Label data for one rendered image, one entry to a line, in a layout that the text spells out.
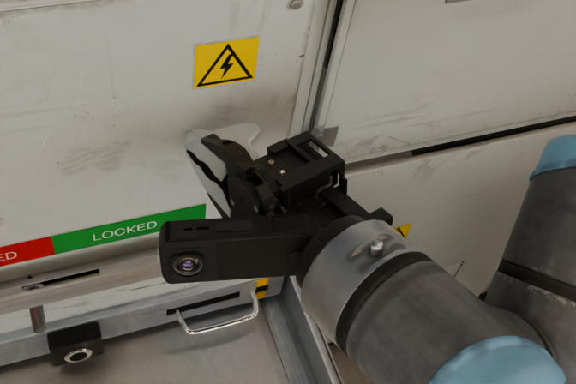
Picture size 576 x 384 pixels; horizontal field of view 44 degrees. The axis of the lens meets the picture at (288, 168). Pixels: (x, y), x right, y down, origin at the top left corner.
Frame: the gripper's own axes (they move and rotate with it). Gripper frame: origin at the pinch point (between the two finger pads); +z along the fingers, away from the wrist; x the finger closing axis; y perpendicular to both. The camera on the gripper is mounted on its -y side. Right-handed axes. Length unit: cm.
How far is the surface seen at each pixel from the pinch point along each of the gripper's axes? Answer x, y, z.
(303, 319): -33.2, 12.1, -0.8
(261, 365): -38.9, 5.9, 0.1
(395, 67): -14.6, 40.6, 15.5
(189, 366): -37.7, -2.1, 4.8
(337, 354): -116, 51, 39
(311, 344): -34.8, 11.3, -3.5
